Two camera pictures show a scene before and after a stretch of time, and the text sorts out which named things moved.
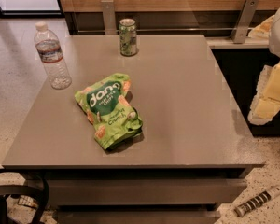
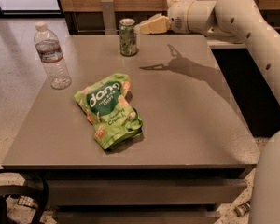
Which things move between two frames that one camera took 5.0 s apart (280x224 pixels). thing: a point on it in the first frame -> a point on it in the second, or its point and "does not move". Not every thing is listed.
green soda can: (128, 36) does not move
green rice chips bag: (105, 105) does not move
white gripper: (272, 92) -> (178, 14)
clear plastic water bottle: (51, 55) does not move
